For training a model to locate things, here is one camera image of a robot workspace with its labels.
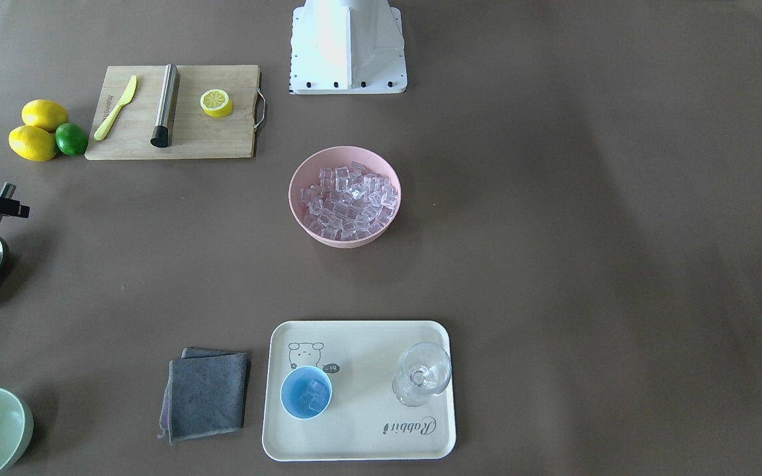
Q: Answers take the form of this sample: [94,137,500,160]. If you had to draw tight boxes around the yellow lemon upper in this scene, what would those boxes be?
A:
[21,99,69,133]

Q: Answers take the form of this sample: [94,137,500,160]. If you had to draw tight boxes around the grey folded cloth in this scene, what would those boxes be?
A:
[158,347,251,445]

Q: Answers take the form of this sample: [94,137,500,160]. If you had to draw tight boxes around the steel muddler black tip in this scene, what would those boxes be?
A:
[150,64,179,148]

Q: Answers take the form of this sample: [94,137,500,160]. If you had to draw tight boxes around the cream rabbit tray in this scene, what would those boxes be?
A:
[262,320,456,461]

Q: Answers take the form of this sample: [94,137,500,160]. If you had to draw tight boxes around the half lemon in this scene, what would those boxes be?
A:
[199,89,233,118]

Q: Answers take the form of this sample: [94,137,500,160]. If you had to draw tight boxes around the pink bowl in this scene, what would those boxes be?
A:
[288,145,403,248]

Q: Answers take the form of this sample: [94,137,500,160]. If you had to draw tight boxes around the yellow lemon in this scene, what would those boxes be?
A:
[21,99,69,133]
[8,126,58,161]

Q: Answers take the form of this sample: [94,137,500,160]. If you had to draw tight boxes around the light blue cup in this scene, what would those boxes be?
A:
[279,366,333,420]

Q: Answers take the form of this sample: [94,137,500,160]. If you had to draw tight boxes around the yellow plastic knife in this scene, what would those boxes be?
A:
[93,75,138,141]

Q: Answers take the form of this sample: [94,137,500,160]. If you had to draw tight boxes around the clear ice cubes pile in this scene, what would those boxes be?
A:
[298,161,400,243]

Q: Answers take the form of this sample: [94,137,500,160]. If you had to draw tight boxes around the yellow lemon lower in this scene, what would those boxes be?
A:
[8,126,58,161]

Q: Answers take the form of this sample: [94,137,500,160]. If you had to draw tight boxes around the bamboo cutting board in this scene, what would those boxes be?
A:
[85,64,265,161]

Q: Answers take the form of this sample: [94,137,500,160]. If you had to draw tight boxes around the clear wine glass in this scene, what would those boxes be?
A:
[391,342,452,407]

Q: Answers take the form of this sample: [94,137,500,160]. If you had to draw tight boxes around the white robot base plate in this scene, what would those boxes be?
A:
[288,1,408,95]

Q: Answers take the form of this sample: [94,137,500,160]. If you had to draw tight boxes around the green lime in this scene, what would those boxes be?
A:
[54,122,89,156]

